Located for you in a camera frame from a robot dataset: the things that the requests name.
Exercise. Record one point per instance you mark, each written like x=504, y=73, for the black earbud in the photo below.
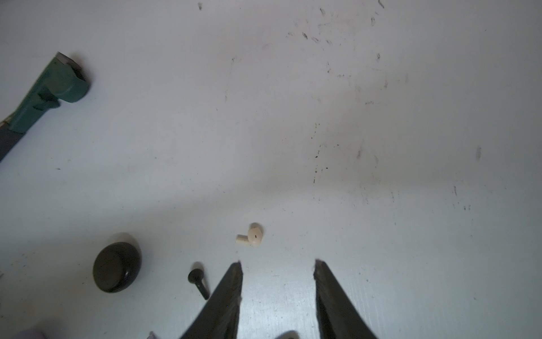
x=196, y=277

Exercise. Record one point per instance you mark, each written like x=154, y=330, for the purple earbud charging case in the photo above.
x=29, y=334

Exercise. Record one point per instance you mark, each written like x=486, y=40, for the black round charging case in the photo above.
x=116, y=267

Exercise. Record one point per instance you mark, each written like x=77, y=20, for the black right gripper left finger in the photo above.
x=220, y=316

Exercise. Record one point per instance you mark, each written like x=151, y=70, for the cream earbud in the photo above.
x=253, y=237

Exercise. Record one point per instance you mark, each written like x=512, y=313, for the green black rivet tool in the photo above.
x=61, y=80

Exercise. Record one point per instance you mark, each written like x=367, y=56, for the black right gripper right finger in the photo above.
x=336, y=315

